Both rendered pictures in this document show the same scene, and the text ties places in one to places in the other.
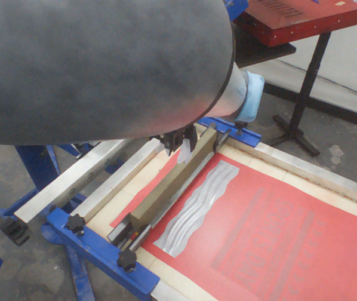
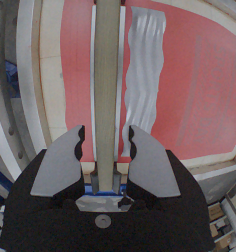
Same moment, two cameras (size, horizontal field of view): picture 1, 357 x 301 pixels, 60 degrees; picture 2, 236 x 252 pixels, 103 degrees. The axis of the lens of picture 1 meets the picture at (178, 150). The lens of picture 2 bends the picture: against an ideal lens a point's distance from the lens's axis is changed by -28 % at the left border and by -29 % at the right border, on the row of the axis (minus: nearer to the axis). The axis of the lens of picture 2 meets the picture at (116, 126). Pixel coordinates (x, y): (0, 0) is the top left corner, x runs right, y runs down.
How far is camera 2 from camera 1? 0.77 m
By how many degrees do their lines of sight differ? 71
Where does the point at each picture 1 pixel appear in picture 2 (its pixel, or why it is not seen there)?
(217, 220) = (169, 103)
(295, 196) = (225, 38)
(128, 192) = (57, 127)
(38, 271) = not seen: hidden behind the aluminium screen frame
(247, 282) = (201, 140)
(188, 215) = (139, 116)
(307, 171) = (233, 10)
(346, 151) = not seen: outside the picture
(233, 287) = (192, 148)
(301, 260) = (231, 104)
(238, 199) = (182, 63)
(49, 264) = not seen: hidden behind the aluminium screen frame
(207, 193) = (146, 75)
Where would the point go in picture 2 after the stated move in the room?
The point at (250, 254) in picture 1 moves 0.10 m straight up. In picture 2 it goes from (202, 120) to (225, 139)
